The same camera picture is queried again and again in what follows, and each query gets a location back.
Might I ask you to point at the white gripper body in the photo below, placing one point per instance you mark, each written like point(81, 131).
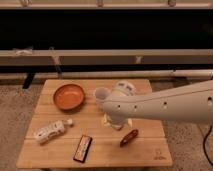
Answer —
point(119, 121)

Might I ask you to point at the translucent plastic cup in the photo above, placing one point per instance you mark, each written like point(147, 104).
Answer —
point(100, 95)

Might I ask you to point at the grey metal rail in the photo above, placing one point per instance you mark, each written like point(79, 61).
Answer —
point(96, 57)

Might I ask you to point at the orange ceramic bowl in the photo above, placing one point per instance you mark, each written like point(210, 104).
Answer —
point(68, 96)

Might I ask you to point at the dark chocolate bar package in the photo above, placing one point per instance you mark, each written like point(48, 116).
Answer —
point(82, 148)

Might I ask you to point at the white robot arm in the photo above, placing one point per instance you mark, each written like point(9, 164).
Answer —
point(191, 104)

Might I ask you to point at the small white crumpled object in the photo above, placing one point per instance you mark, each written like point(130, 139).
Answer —
point(106, 120)

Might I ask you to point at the white plastic bottle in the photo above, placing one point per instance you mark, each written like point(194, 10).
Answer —
point(45, 133)

